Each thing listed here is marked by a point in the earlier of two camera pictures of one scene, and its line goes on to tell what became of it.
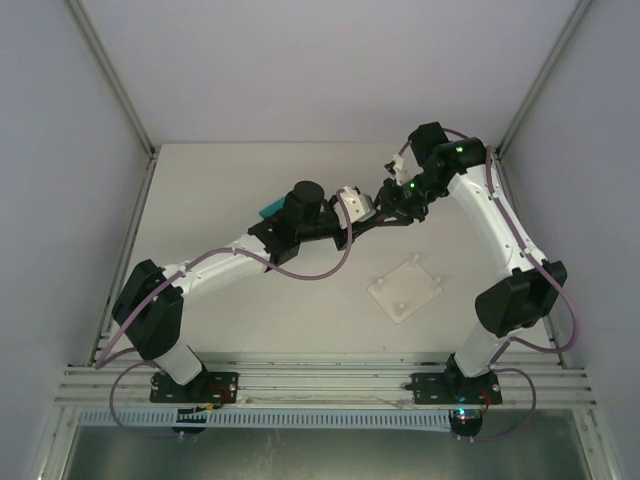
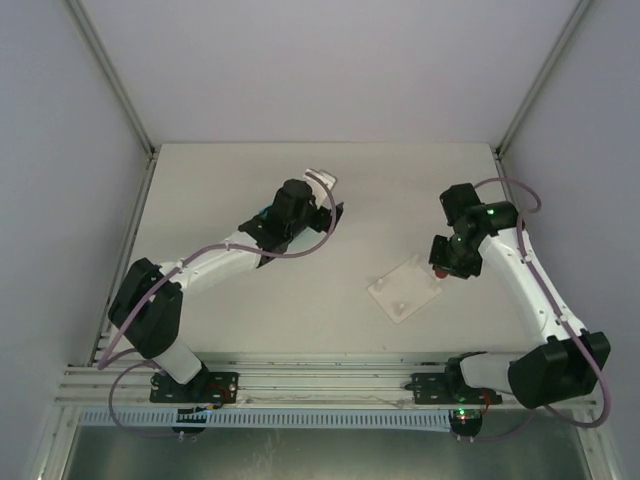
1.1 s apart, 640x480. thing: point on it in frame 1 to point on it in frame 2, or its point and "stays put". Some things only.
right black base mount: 454,388 stays put
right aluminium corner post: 578,15 stays put
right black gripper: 395,197 to 451,263
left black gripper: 343,233 to 323,218
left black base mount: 204,387 stays put
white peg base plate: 405,291 stays put
